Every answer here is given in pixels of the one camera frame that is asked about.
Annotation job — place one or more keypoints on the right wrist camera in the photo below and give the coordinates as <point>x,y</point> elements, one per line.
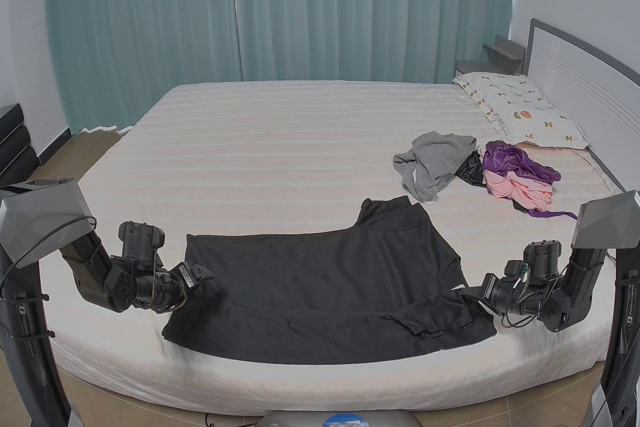
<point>515,270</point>

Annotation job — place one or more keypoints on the black shiny garment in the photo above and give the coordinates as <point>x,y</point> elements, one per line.
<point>470,172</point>

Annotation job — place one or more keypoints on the black T-shirt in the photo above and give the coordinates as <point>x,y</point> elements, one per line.
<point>325,275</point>

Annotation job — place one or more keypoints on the purple garment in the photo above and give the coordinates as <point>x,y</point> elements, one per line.
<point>510,160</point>

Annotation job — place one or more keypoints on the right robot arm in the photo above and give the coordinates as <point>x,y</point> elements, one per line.
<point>605,220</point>

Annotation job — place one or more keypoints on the pink garment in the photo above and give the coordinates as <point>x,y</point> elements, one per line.
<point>505,187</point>

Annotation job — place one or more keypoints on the dark grey garment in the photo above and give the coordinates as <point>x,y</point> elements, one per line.
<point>520,207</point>

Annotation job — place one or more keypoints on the bed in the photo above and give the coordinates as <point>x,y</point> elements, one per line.
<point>300,150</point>

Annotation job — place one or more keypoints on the grey bedside table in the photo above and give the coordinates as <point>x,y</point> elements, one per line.
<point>500,49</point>

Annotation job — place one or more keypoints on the black chest of drawers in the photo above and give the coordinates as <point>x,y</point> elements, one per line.
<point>15,145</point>

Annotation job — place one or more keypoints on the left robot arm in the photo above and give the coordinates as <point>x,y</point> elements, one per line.
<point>45,215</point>

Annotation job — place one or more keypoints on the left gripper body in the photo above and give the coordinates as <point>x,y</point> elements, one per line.
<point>167,290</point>

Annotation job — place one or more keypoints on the white printed pillow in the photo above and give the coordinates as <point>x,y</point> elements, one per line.
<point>520,104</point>

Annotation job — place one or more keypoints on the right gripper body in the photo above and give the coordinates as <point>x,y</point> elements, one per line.
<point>502,295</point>

